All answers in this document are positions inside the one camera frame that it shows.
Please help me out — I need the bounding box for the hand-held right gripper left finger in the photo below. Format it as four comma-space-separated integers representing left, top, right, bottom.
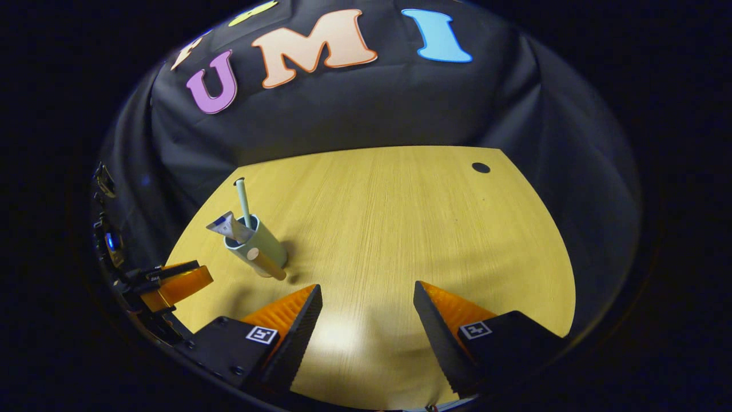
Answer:
174, 284, 324, 395

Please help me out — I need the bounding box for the pale green toothbrush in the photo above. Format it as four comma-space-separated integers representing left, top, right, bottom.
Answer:
234, 178, 254, 228

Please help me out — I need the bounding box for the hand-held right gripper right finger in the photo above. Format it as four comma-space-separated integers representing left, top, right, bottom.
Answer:
413, 280, 567, 399

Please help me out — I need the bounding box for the white toothpaste tube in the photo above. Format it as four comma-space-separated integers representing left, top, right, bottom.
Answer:
205, 211, 254, 244

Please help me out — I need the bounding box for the wooden desktop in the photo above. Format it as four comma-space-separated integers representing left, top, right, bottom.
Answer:
165, 145, 577, 411

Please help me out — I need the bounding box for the black backdrop cloth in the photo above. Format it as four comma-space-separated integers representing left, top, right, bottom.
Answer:
96, 0, 642, 335

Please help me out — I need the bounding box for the pale green cup wooden handle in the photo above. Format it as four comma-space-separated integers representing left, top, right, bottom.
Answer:
222, 214, 289, 282

